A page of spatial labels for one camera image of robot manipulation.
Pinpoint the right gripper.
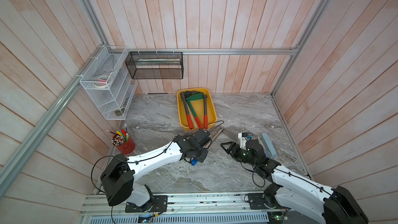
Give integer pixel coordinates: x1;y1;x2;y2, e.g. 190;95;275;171
221;141;257;168

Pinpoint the blue grip steel hoe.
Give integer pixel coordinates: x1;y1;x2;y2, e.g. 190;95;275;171
189;128;239;166

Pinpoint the tape roll on shelf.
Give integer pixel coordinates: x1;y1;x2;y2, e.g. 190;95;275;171
92;74;114;89

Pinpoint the green shaft red grip hoe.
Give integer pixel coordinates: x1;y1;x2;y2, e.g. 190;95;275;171
185;91;203;119

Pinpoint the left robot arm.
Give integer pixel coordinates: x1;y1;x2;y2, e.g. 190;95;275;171
100;129;212;213

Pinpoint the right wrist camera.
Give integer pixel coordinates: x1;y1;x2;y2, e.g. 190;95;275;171
238;132;252;149

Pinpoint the wooden handle hoe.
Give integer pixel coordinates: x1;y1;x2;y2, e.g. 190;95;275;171
195;118;208;129

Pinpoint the yellow plastic storage box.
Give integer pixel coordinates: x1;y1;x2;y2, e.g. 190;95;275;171
177;88;218;131

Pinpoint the red pencil cup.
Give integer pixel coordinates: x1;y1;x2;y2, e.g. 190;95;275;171
107;124;136;155

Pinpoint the black wire mesh basket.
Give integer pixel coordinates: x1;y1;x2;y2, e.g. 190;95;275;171
125;51;184;80

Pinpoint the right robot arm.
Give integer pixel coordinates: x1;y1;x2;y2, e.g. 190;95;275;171
221;140;369;224

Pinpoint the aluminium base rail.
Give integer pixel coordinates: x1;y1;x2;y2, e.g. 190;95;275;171
79;189;336;217

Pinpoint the grey hole punch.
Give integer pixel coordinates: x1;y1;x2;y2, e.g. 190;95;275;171
258;133;277;159

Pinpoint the white wire shelf rack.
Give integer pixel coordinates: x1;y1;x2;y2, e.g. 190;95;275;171
80;46;137;121

